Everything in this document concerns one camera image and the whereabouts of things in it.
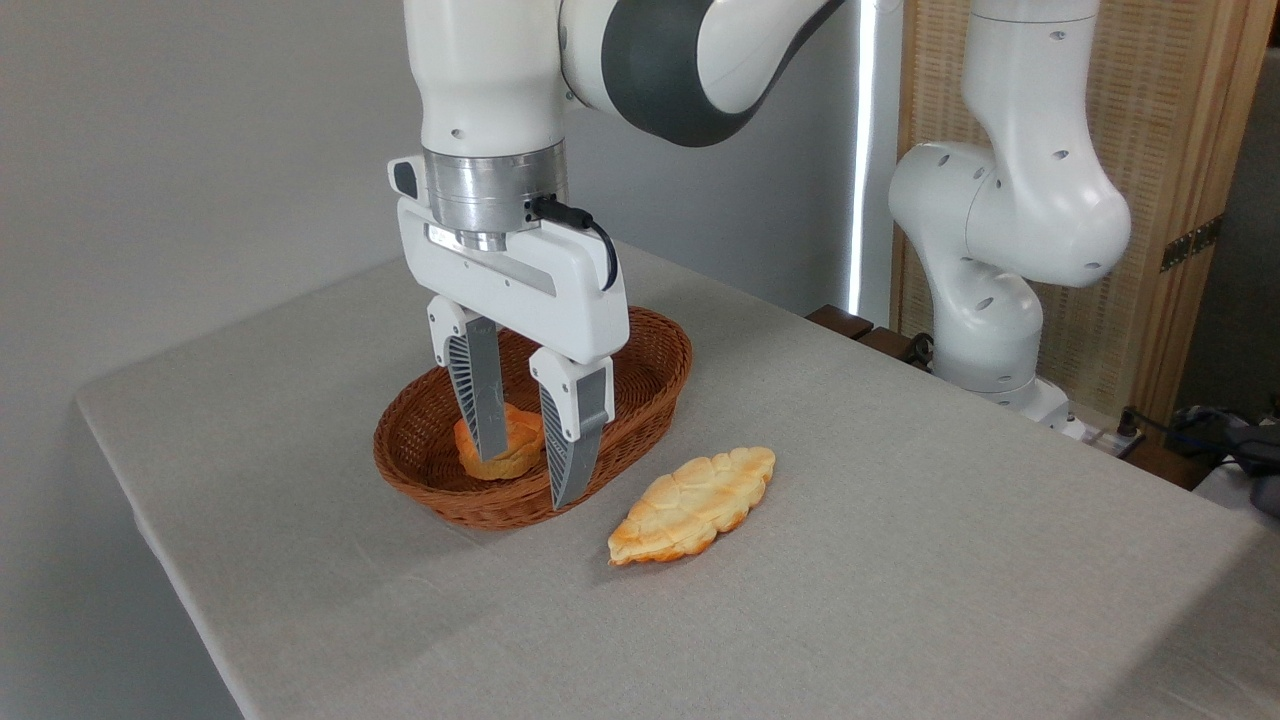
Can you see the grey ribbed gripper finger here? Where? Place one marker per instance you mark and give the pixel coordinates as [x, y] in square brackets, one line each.
[482, 395]
[572, 440]

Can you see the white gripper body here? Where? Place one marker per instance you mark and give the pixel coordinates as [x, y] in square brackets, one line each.
[545, 290]

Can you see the leaf-shaped bread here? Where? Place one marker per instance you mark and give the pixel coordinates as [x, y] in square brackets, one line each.
[690, 505]

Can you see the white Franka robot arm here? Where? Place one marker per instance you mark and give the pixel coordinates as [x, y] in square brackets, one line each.
[1010, 210]

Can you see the orange muffin bread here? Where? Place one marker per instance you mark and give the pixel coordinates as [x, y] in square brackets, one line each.
[520, 440]

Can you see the brown wicker oval basket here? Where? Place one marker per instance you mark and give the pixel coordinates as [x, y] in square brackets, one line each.
[655, 365]

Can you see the dark brown wooden block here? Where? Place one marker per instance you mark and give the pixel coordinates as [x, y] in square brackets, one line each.
[888, 343]
[840, 321]

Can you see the grey tablecloth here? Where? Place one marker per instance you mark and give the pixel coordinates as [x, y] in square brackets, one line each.
[900, 560]

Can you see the metal screen hinge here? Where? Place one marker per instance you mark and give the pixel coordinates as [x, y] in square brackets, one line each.
[1190, 243]

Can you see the wooden reed folding screen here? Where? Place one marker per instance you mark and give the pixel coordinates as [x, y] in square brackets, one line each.
[1170, 110]

